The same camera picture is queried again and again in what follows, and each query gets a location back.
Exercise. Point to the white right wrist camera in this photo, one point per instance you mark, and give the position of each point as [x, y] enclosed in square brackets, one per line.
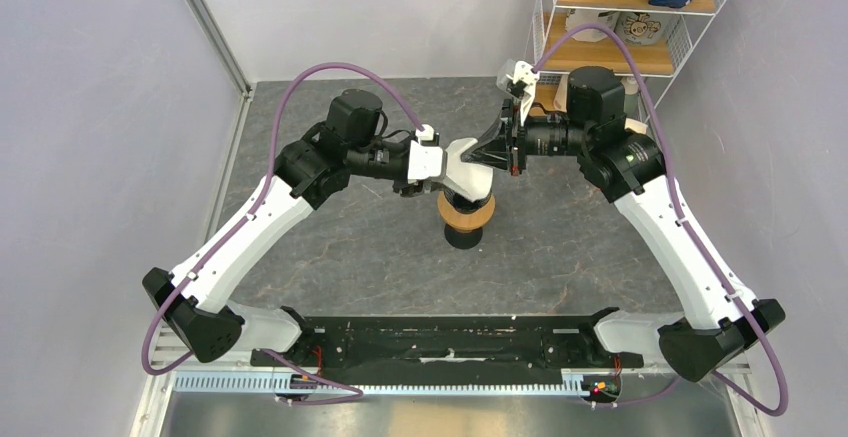
[519, 79]

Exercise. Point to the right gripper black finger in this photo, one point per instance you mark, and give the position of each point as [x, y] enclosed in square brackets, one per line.
[496, 158]
[496, 136]

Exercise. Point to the white paper coffee filter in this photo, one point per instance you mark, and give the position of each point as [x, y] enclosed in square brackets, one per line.
[470, 180]

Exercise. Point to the wooden holder block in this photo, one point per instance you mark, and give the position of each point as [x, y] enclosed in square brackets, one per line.
[636, 126]

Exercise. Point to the orange coffee dripper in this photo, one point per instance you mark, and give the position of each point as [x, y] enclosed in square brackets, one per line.
[463, 231]

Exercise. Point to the white bottle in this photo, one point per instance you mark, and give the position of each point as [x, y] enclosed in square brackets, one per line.
[561, 95]

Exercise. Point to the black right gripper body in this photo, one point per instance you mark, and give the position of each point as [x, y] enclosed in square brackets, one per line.
[517, 145]

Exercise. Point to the green spray bottle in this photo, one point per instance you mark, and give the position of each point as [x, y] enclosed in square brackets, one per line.
[632, 98]

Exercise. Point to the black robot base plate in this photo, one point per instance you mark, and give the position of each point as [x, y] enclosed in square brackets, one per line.
[453, 350]

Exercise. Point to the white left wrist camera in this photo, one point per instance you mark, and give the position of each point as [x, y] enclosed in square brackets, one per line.
[426, 157]

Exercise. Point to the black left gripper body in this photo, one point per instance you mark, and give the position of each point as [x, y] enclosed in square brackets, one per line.
[392, 151]

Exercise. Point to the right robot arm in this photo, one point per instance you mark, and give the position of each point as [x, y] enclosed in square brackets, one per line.
[721, 318]

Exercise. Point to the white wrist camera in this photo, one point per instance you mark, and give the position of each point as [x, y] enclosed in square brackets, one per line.
[426, 157]
[519, 79]

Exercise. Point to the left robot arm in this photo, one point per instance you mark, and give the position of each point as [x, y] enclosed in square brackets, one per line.
[194, 298]

